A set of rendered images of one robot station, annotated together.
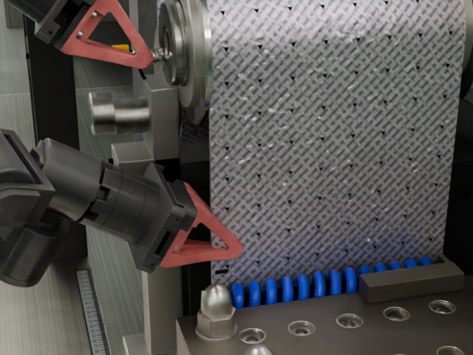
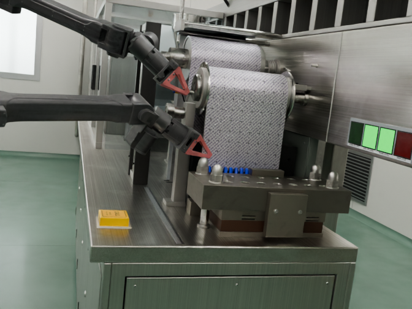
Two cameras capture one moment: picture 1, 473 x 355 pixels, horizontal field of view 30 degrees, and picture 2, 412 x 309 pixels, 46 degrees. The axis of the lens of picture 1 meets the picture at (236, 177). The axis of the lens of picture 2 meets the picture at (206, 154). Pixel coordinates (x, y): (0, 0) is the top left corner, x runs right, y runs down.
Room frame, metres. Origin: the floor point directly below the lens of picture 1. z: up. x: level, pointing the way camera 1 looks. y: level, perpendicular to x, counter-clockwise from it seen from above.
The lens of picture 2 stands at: (-0.61, 0.04, 1.28)
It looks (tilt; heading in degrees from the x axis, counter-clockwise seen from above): 9 degrees down; 359
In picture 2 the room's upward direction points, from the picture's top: 6 degrees clockwise
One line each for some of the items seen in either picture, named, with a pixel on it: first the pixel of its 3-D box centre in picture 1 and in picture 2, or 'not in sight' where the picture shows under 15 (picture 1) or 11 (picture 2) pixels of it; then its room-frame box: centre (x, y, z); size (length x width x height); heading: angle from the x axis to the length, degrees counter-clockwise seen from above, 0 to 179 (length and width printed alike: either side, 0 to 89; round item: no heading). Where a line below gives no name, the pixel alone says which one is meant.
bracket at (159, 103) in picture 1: (146, 227); (178, 154); (0.79, 0.09, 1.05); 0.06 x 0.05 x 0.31; 105
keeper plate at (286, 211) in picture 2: not in sight; (286, 215); (0.55, -0.20, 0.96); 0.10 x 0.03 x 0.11; 105
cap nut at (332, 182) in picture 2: not in sight; (332, 179); (0.64, -0.33, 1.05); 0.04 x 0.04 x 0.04
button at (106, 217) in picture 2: not in sight; (113, 218); (0.56, 0.23, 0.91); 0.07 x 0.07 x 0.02; 15
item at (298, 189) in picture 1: (333, 200); (243, 144); (0.74, -0.09, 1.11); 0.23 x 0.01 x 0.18; 105
